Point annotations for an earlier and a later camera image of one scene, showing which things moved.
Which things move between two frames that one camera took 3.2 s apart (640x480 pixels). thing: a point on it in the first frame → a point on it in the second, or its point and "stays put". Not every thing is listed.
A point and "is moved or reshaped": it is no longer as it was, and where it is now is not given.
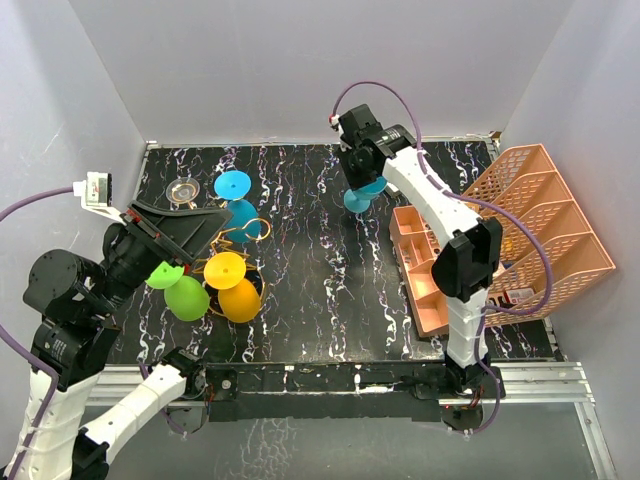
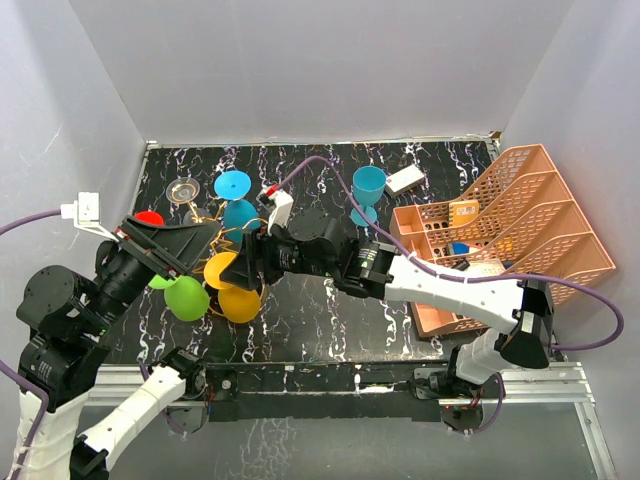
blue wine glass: x=245 y=224 stays put
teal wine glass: x=358 y=199 is moved or reshaped
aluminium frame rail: x=521 y=383 stays put
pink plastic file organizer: x=547 y=246 stays put
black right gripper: x=345 y=152 → x=256 y=254
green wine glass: x=185 y=297 stays put
